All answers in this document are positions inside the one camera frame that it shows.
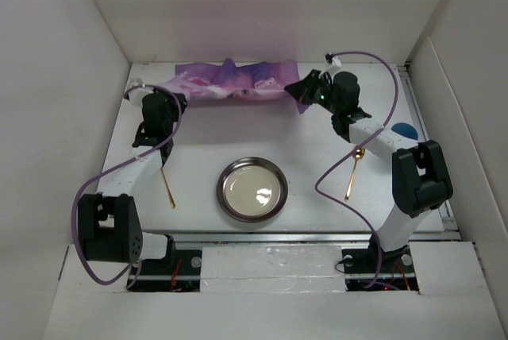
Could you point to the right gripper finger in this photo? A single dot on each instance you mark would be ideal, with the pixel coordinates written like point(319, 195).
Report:
point(301, 96)
point(303, 85)

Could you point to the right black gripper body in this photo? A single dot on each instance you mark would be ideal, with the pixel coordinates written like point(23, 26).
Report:
point(322, 91)

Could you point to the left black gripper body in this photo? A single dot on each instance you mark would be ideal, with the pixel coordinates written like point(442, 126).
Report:
point(175, 110)

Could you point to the purple pink printed cloth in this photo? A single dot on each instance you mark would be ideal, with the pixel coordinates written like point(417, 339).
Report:
point(264, 81)

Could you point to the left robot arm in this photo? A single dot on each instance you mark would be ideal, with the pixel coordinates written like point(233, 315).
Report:
point(105, 225)

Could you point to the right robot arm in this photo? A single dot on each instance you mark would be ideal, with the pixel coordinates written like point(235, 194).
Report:
point(420, 181)

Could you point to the gold spoon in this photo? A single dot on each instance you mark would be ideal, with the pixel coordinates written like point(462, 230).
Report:
point(357, 156)

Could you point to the gold fork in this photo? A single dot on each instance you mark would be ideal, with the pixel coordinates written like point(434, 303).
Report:
point(168, 190)

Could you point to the blue plastic cup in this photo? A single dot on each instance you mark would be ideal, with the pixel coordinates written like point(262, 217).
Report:
point(405, 130)

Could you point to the round metal plate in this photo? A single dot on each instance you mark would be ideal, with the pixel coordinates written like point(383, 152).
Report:
point(252, 190)

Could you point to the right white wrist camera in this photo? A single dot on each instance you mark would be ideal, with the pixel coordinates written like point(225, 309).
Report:
point(333, 63)

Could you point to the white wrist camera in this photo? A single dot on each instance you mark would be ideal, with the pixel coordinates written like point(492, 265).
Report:
point(135, 91)
point(333, 63)

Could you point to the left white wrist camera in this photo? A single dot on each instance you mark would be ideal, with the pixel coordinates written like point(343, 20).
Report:
point(135, 91)

